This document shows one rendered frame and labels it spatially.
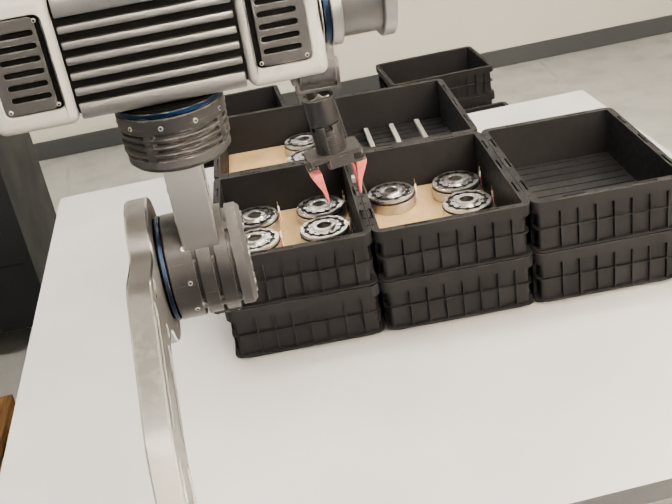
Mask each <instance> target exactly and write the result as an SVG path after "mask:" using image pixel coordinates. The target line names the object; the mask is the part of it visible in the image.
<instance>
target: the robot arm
mask: <svg viewBox="0 0 672 504"><path fill-rule="evenodd" d="M326 52H327V57H328V67H327V69H326V71H325V72H323V73H320V74H316V75H311V76H306V77H301V78H296V79H291V80H290V82H291V84H292V86H294V87H295V91H296V93H297V95H298V99H299V101H300V103H301V105H302V107H303V109H304V111H305V112H306V116H307V120H308V123H309V127H310V130H311V134H312V138H313V141H314V145H315V148H314V149H310V150H307V151H304V152H303V155H304V159H305V161H306V162H304V164H305V168H306V169H307V171H308V173H309V175H310V177H311V178H312V180H313V181H314V182H315V183H316V184H317V185H318V187H319V188H320V189H321V190H322V192H323V194H324V196H325V198H326V200H327V202H328V203H330V199H329V195H328V192H327V189H326V185H325V182H324V179H323V176H322V173H321V172H320V170H319V167H318V165H321V164H325V163H327V166H328V168H329V169H330V170H332V169H335V168H338V167H342V166H345V165H348V164H351V165H352V168H353V172H354V176H355V180H356V184H357V187H358V190H359V192H360V193H362V179H363V175H364V171H365V167H366V163H367V159H366V155H365V154H364V153H363V150H362V146H361V144H360V143H359V142H358V141H357V139H356V138H355V137H354V136H351V137H348V138H345V137H344V133H343V129H342V126H341V122H340V118H339V114H338V110H337V106H336V103H335V99H334V95H333V92H332V91H329V90H335V89H341V79H340V70H339V63H338V58H337V56H336V55H335V54H334V47H333V46H332V45H330V44H329V43H326Z"/></svg>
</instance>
